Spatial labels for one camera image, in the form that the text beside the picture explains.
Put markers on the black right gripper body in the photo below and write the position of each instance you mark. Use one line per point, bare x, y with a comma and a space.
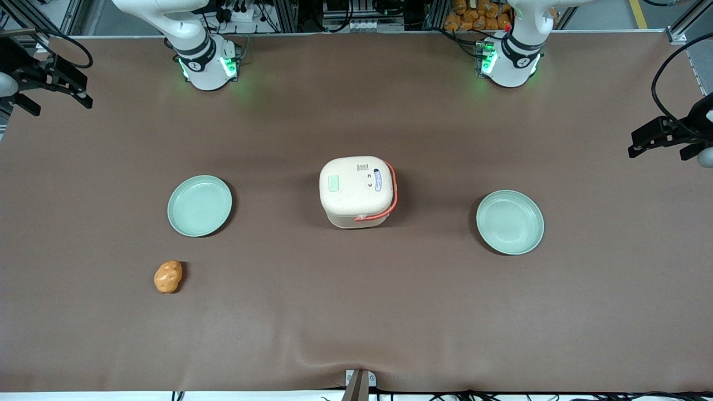
14, 59

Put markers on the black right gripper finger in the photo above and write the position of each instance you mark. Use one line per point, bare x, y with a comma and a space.
69, 96
69, 75

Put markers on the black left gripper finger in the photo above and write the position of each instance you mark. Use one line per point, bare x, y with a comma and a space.
650, 129
652, 145

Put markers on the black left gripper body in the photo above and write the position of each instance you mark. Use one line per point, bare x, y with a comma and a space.
697, 118

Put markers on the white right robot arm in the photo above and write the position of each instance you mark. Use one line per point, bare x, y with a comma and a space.
201, 53

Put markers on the pale green plate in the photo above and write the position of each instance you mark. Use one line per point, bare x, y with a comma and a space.
509, 222
199, 205

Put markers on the white power strip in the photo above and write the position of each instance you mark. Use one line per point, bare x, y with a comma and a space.
240, 12

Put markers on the orange brown potato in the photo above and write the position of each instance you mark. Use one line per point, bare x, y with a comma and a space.
167, 277

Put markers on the pile of orange buns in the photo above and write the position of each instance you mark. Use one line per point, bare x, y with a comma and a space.
476, 14

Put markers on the brown table mat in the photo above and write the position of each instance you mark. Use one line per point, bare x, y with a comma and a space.
356, 312

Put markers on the aluminium frame post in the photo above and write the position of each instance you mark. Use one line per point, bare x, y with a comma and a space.
72, 16

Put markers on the aluminium corner bracket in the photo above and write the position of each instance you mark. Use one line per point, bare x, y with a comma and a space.
677, 36

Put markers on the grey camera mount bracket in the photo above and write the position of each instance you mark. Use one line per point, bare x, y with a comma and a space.
359, 384

